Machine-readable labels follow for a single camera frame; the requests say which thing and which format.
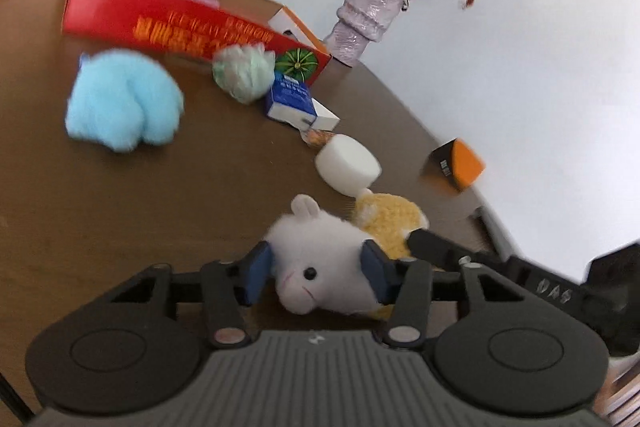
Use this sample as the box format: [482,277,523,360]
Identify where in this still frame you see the orange black small box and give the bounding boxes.
[426,138,486,192]

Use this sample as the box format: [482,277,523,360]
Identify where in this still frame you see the purple textured vase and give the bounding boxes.
[324,0,405,67]

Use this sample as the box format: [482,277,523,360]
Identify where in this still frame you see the red cardboard box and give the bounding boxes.
[62,0,331,84]

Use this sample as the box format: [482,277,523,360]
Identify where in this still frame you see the mint green fluffy ball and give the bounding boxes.
[212,43,276,105]

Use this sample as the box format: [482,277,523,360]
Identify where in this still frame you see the light blue plush toy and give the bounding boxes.
[65,49,184,153]

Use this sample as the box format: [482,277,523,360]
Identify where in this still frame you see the white round sponge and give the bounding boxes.
[314,134,382,197]

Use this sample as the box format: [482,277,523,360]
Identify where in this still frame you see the yellow white plush toy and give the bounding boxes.
[265,188,430,317]

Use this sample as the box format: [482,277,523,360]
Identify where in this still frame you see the blue white small carton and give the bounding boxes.
[265,72,341,131]

